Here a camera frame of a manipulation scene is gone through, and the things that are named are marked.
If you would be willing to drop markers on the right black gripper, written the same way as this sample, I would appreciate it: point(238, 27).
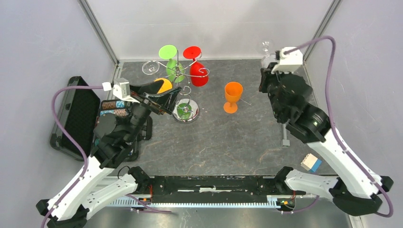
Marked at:
point(267, 75)

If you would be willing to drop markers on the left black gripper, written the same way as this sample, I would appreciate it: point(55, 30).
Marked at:
point(141, 92)

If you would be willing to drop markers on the clear wine glass front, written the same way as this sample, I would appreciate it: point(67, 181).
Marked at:
point(267, 48)

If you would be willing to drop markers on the clear wine glass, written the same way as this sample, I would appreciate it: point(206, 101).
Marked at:
point(150, 67)
point(267, 48)

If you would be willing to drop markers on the orange wine glass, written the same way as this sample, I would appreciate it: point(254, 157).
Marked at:
point(232, 93)

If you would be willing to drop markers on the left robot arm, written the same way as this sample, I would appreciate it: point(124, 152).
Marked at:
point(73, 206)

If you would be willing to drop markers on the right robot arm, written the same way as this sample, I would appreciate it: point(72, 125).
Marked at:
point(356, 190)

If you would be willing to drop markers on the yellow wine glass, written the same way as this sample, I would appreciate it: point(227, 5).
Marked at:
point(167, 85)

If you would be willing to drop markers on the green wine glass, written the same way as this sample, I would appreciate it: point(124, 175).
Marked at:
point(175, 71)

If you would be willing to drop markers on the clear wine glass rear left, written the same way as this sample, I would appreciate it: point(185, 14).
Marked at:
point(150, 67)

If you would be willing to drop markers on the chrome wine glass rack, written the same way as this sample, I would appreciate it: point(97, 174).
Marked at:
point(186, 109)

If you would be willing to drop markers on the red wine glass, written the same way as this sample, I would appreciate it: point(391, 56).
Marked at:
point(198, 72)

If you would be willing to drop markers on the black poker chip case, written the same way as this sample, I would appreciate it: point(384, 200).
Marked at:
point(79, 113)

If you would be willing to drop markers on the white blue block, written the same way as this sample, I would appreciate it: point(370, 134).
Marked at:
point(311, 163)

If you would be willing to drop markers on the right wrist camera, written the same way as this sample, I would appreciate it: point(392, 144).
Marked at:
point(287, 61)

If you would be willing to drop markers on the grey metal bracket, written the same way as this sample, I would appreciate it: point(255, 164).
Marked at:
point(285, 141)

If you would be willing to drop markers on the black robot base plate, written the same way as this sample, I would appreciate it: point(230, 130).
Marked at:
point(216, 189)

